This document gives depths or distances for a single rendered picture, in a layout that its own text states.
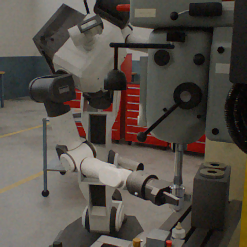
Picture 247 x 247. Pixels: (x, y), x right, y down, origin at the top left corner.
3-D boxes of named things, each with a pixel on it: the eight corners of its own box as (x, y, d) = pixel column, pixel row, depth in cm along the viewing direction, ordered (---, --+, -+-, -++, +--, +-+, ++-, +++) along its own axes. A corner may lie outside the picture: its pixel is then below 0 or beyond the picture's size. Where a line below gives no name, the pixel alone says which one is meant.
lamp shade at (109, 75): (105, 87, 128) (105, 68, 127) (127, 88, 127) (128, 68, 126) (102, 90, 121) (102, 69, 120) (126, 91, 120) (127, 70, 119)
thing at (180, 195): (172, 203, 128) (173, 185, 127) (186, 206, 125) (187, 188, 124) (166, 208, 124) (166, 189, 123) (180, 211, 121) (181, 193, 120)
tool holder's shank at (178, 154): (174, 183, 125) (176, 148, 123) (184, 185, 124) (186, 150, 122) (170, 186, 123) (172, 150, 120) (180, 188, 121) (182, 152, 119)
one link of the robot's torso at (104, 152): (84, 173, 205) (86, 81, 200) (118, 176, 203) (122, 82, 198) (77, 181, 190) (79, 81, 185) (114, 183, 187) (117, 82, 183)
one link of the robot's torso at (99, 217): (87, 219, 223) (81, 145, 201) (123, 221, 221) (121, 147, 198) (80, 239, 210) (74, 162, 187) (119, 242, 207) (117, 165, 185)
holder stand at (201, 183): (189, 226, 150) (193, 174, 146) (198, 204, 170) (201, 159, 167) (223, 231, 146) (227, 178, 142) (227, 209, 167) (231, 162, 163)
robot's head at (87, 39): (71, 39, 151) (65, 26, 142) (95, 28, 151) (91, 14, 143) (78, 53, 148) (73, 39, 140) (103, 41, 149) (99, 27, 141)
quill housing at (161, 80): (137, 142, 115) (141, 26, 109) (162, 129, 133) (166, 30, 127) (203, 151, 107) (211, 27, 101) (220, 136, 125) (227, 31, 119)
